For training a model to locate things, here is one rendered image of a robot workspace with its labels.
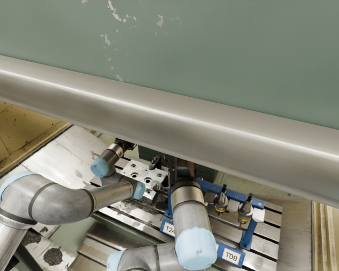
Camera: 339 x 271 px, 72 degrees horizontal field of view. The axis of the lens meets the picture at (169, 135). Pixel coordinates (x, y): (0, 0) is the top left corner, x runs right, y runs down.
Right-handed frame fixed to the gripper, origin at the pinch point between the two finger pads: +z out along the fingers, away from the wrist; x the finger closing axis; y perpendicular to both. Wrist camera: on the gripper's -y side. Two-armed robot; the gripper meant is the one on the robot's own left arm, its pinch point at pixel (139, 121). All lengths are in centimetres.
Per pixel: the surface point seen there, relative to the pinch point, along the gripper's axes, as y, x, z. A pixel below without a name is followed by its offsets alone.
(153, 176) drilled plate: 43.8, 3.8, 2.7
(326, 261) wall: 40, 100, -11
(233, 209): 20, 56, -16
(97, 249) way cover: 69, -11, -43
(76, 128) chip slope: 61, -96, 35
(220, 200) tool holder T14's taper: 17, 50, -16
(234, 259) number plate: 48, 63, -24
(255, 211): 20, 65, -13
